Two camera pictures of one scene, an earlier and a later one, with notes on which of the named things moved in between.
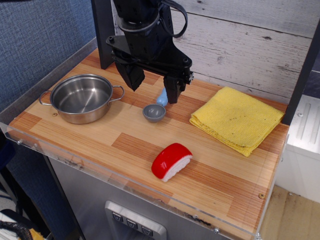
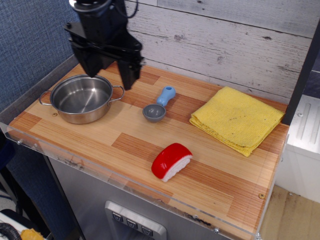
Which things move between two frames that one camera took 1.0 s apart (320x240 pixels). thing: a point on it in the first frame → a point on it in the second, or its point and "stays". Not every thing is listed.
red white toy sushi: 170,161 stays
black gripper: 149,41 → 105,32
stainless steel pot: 82,99 stays
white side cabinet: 299,170 stays
